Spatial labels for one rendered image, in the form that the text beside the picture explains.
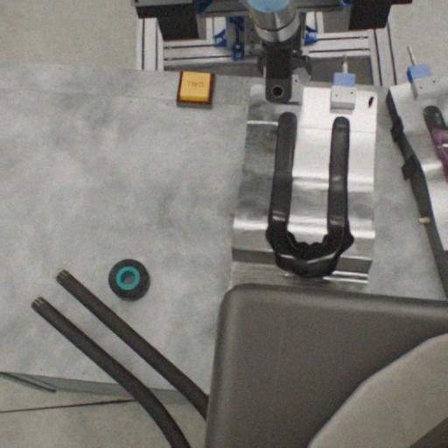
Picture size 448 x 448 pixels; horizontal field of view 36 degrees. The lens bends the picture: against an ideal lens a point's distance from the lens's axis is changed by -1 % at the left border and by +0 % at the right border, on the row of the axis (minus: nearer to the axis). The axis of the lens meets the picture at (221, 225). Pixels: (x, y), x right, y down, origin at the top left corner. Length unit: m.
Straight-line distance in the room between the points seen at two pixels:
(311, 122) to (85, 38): 1.43
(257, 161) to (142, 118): 0.30
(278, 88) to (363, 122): 0.25
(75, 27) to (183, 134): 1.28
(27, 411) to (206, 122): 1.15
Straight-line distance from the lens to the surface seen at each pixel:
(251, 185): 1.35
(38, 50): 2.71
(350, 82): 1.45
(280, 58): 1.25
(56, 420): 2.23
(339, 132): 1.42
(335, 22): 2.39
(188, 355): 1.36
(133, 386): 1.29
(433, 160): 1.41
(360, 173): 1.39
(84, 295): 1.37
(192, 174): 1.47
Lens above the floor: 2.14
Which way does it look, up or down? 71 degrees down
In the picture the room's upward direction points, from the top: 9 degrees counter-clockwise
